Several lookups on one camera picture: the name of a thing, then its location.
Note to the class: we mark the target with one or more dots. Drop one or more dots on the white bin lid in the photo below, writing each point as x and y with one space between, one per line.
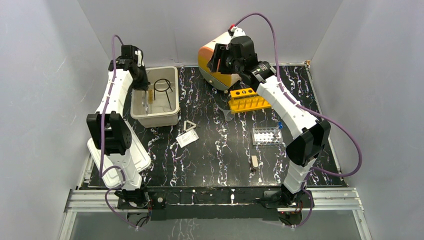
125 169

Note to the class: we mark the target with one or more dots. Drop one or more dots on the clear acrylic tube rack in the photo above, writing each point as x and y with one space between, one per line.
267 136

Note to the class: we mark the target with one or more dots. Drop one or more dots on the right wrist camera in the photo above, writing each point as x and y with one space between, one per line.
235 31

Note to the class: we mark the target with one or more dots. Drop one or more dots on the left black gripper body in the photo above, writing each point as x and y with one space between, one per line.
142 82

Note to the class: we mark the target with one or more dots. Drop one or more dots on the black base frame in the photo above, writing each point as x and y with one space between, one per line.
269 203

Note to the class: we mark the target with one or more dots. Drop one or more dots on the black ring clamp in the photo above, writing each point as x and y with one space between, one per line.
163 90

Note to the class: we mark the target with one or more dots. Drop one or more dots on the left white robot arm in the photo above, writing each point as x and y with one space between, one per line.
116 150

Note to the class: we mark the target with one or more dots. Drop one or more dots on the small glass beaker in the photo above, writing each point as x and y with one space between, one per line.
164 107

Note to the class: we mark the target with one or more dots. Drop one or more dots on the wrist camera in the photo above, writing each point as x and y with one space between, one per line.
140 58
235 31

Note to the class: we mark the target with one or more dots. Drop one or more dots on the white clay triangle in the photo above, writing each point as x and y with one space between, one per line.
189 125

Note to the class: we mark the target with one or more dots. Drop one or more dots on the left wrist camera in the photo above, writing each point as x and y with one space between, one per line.
140 58

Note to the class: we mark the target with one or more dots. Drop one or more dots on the cream plastic bin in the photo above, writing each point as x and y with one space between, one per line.
157 119

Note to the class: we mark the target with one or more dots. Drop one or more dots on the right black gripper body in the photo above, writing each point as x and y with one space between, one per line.
227 65

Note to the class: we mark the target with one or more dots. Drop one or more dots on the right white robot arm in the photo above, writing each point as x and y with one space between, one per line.
310 135

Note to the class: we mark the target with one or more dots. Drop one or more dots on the clear plastic funnel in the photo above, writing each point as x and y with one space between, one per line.
228 115

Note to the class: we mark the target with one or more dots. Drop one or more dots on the yellow test tube rack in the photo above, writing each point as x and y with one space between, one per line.
246 100

